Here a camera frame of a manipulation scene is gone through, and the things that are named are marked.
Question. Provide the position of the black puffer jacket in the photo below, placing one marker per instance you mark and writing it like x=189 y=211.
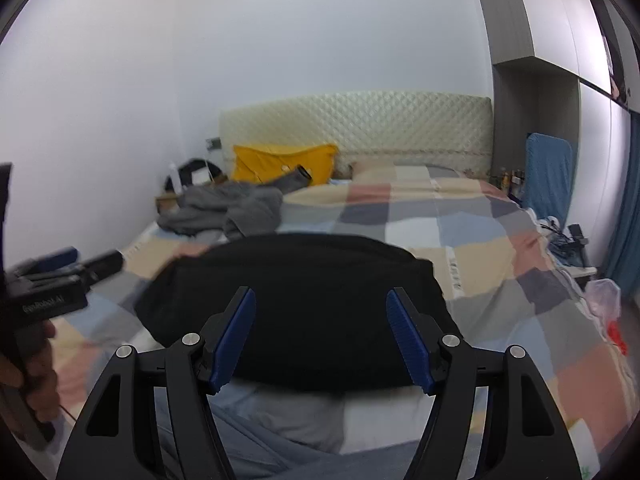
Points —
x=320 y=323

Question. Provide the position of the black camera on stand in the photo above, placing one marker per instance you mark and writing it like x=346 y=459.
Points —
x=569 y=249

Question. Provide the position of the person's left hand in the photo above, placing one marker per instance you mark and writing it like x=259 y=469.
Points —
x=42 y=381

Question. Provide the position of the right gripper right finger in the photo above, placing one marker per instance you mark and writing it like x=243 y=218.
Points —
x=524 y=435

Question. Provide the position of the blue folded chair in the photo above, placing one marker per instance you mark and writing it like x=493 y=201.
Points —
x=549 y=169

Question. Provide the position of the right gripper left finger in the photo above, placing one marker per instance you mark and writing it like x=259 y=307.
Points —
x=115 y=436

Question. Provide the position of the clear plastic bag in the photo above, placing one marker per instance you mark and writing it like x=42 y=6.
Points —
x=604 y=302

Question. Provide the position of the cream quilted headboard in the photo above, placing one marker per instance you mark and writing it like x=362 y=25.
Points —
x=417 y=127

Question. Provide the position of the grey wall cabinet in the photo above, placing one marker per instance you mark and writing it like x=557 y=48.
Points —
x=566 y=68

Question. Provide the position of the grey wall socket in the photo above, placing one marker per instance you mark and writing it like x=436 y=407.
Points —
x=213 y=144

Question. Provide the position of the yellow pillow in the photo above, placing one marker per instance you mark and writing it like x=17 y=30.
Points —
x=262 y=163

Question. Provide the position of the grey knit garment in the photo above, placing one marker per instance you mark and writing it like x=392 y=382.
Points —
x=237 y=209

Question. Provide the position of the black and white bag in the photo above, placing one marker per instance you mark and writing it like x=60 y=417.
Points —
x=196 y=171

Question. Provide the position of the patchwork plaid duvet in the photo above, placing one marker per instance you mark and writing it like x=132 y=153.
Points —
x=490 y=258

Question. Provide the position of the person's blue jeans leg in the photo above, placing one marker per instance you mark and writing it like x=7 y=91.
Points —
x=271 y=434

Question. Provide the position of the bottles on side table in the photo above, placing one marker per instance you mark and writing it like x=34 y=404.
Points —
x=510 y=182

